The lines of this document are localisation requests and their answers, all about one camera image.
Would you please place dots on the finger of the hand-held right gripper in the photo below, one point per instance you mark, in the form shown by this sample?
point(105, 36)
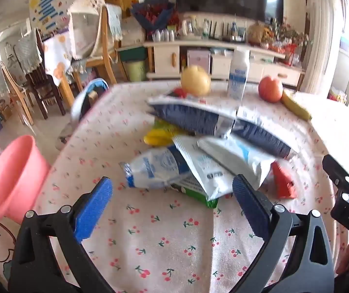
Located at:
point(337, 172)

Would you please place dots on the grey knitted cloth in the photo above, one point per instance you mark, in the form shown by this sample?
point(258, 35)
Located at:
point(28, 52)

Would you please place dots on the white cardboard box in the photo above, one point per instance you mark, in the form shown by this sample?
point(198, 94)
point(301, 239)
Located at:
point(133, 32)

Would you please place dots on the white plastic packet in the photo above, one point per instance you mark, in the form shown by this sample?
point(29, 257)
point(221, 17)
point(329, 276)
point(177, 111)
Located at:
point(205, 171)

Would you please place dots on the pink plastic basin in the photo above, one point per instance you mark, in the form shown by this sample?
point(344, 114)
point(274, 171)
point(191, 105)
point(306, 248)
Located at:
point(12, 171)

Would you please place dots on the light wooden chair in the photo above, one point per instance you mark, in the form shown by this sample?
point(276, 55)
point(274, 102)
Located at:
point(17, 94)

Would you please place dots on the red apple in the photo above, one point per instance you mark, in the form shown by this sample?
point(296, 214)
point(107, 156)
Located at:
point(271, 89)

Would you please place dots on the cherry print tablecloth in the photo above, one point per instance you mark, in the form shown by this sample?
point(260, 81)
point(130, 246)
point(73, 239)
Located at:
point(162, 235)

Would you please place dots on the glass kettle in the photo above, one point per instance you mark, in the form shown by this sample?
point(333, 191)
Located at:
point(188, 27)

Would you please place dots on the green waste bin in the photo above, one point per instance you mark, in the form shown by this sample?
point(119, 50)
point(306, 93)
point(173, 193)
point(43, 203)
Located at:
point(134, 70)

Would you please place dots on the red drink mix packet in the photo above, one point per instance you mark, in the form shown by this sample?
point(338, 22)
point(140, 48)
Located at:
point(284, 180)

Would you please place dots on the yellow banana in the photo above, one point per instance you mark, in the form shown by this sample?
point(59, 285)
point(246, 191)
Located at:
point(296, 106)

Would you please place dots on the person's right hand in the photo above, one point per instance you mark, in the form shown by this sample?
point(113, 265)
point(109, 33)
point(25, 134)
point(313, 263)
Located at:
point(348, 259)

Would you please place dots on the green white wrapper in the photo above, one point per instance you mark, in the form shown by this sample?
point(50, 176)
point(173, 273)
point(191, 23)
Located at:
point(198, 196)

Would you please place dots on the small dark red wrapper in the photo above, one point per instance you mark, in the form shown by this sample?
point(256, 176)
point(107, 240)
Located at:
point(179, 92)

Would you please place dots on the blue yellow wall sticker chart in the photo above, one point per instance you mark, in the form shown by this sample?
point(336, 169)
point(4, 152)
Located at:
point(48, 4)

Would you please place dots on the yellow snack packet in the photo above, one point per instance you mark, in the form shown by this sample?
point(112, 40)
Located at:
point(159, 137)

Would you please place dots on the teal knitted cloth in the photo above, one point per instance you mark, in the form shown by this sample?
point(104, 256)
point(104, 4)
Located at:
point(114, 21)

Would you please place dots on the yellow pear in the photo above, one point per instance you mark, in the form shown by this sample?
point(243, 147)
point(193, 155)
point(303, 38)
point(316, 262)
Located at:
point(195, 81)

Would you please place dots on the white blue printed pouch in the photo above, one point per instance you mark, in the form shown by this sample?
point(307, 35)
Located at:
point(153, 166)

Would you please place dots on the clear water bottle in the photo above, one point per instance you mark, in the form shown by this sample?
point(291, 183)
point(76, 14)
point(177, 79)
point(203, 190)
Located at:
point(205, 29)

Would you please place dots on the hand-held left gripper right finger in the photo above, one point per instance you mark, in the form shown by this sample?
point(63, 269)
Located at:
point(250, 210)

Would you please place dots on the white dark blue milk carton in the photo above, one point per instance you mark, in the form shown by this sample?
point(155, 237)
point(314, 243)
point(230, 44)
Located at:
point(262, 137)

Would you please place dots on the white light blue packet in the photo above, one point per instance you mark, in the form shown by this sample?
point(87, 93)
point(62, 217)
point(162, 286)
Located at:
point(247, 158)

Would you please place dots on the blue white plastic seat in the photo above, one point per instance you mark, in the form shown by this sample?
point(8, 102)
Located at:
point(84, 100)

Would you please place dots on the white plastic bottle blue label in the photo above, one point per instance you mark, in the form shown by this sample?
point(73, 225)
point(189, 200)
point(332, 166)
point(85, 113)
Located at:
point(237, 76)

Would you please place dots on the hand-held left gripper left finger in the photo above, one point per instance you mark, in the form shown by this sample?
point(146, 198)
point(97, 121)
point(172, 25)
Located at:
point(93, 210)

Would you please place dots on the dried flower arrangement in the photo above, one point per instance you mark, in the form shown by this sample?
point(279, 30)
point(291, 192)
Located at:
point(272, 33)

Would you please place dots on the dark blue wrapped bouquet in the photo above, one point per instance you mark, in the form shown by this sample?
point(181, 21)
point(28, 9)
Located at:
point(153, 13)

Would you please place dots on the wooden chair with lace cover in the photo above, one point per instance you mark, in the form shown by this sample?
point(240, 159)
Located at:
point(84, 27)

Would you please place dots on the cream television cabinet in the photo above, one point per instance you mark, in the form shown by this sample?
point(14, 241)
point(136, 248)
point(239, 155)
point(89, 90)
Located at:
point(162, 56)

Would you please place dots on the dark wooden chair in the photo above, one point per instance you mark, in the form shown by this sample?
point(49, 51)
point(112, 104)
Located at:
point(41, 85)

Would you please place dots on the row of small glass jars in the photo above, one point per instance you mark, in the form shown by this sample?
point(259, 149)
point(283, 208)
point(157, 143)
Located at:
point(163, 35)

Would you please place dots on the pink storage box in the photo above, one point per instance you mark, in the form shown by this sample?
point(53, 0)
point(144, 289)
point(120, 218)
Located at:
point(198, 61)

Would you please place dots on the dark green storage box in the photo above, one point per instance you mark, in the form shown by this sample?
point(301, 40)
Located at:
point(131, 54)

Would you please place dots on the white cloth with orange print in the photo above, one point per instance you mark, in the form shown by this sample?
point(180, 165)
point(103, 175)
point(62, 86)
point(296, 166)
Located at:
point(57, 55)

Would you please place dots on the white curtain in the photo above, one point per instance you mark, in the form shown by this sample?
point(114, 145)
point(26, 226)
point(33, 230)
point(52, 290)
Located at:
point(320, 36)

